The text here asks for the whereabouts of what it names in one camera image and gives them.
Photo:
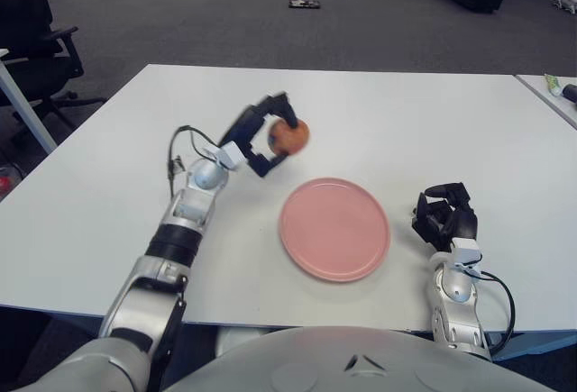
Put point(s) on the small grey floor robot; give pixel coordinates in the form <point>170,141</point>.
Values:
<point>565,3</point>

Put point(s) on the pink round plate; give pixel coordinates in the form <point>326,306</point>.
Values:
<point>336,230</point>

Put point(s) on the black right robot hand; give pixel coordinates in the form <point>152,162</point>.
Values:
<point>466,223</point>

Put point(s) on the green white tube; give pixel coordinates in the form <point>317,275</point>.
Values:
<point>552,83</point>

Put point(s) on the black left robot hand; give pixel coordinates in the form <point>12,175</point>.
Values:
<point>252,117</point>

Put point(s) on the small red object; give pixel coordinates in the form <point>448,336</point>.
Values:
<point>3,188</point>

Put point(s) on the small black floor tray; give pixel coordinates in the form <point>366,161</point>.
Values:
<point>304,3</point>

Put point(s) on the white desk leg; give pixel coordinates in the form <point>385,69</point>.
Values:
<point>24,103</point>

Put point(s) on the blue-grey table frame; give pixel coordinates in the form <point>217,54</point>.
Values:
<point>536,344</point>

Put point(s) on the grey robot torso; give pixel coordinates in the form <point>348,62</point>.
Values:
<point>315,365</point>

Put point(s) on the black office chair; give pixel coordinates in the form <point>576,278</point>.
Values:
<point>24,27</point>

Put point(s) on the black handheld controller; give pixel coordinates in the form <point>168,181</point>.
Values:
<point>570,93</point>

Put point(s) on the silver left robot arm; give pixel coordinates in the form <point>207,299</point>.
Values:
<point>176,239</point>

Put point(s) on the red-yellow apple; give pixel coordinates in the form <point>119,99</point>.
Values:
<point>290,139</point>

